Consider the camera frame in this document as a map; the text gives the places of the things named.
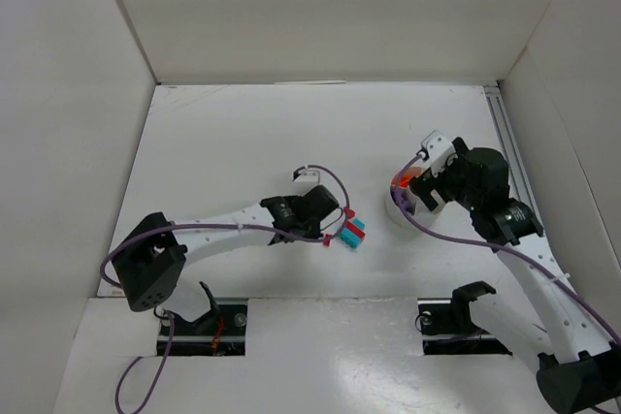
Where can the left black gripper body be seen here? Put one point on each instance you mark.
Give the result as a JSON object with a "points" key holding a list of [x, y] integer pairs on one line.
{"points": [[324, 205]]}

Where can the white divided round container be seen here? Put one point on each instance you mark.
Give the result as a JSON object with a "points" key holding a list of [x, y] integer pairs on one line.
{"points": [[420, 213]]}

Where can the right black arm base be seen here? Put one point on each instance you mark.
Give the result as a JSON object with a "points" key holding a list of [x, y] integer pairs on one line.
{"points": [[446, 326]]}

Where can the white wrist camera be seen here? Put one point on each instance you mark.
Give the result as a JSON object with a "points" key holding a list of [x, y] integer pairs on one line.
{"points": [[437, 150], [306, 176]]}

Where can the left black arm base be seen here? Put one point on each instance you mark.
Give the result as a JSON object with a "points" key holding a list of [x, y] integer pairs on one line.
{"points": [[220, 332]]}

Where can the teal and red lego stack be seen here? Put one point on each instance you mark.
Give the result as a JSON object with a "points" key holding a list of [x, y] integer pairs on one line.
{"points": [[353, 233]]}

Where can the red sloped lego piece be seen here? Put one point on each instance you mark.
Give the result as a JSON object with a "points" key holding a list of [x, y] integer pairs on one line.
{"points": [[349, 213]]}

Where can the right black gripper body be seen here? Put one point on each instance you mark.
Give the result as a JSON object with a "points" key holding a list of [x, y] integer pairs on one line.
{"points": [[438, 186]]}

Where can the purple lego block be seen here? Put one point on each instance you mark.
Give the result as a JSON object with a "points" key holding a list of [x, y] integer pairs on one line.
{"points": [[401, 199]]}

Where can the aluminium rail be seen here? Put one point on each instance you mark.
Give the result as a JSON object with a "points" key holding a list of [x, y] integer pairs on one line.
{"points": [[518, 178]]}

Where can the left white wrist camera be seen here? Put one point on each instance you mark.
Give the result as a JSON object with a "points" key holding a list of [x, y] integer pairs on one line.
{"points": [[306, 176]]}

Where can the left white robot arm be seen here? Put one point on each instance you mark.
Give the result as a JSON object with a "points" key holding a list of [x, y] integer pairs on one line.
{"points": [[150, 261]]}

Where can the orange round lego piece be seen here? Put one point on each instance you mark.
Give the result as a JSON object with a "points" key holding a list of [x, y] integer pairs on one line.
{"points": [[404, 178]]}

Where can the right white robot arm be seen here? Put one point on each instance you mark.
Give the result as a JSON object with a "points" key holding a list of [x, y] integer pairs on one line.
{"points": [[573, 352]]}

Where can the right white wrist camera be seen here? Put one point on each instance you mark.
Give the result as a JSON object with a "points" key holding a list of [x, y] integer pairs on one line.
{"points": [[437, 150]]}

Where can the small red lego piece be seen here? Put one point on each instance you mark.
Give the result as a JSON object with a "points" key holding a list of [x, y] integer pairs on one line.
{"points": [[327, 240]]}

